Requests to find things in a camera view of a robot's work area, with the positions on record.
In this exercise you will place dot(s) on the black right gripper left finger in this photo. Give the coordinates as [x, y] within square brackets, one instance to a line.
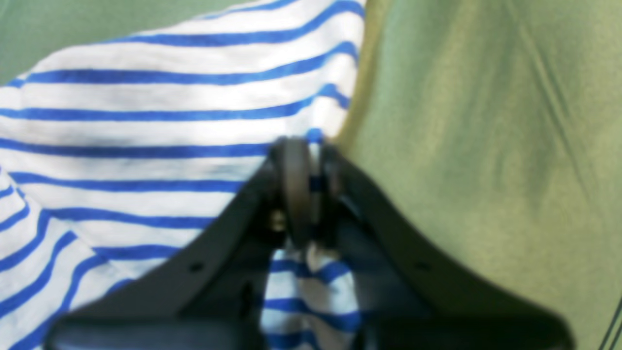
[208, 296]

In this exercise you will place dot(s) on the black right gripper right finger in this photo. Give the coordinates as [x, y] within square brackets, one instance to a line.
[411, 294]

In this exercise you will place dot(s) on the green table cloth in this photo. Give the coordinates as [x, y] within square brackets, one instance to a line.
[494, 126]

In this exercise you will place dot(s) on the blue white striped t-shirt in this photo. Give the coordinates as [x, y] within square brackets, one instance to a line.
[115, 155]

